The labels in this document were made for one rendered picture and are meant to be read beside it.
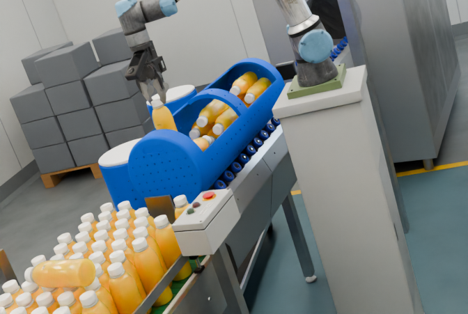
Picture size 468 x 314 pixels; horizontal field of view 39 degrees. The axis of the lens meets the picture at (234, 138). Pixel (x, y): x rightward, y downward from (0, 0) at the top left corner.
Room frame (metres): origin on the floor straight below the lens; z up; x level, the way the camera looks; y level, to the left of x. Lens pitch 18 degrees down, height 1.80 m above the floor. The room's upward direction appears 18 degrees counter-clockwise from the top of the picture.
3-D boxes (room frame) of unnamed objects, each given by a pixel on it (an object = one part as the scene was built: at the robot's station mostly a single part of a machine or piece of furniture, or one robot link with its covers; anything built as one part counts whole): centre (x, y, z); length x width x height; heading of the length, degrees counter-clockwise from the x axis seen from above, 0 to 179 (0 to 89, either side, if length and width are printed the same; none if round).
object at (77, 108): (6.19, 1.16, 0.59); 1.20 x 0.80 x 1.19; 70
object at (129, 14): (2.20, 0.20, 1.62); 0.09 x 0.08 x 0.11; 89
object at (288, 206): (2.98, -0.15, 0.31); 0.06 x 0.06 x 0.63; 61
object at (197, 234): (1.71, 0.14, 1.05); 0.20 x 0.10 x 0.10; 151
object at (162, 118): (2.19, 0.21, 1.22); 0.07 x 0.07 x 0.19
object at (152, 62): (2.21, 0.20, 1.46); 0.09 x 0.08 x 0.12; 151
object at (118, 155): (2.72, 0.45, 1.03); 0.28 x 0.28 x 0.01
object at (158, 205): (2.03, 0.30, 0.99); 0.10 x 0.02 x 0.12; 61
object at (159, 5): (2.22, 0.10, 1.61); 0.11 x 0.11 x 0.08; 89
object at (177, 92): (3.55, 0.26, 1.03); 0.28 x 0.28 x 0.01
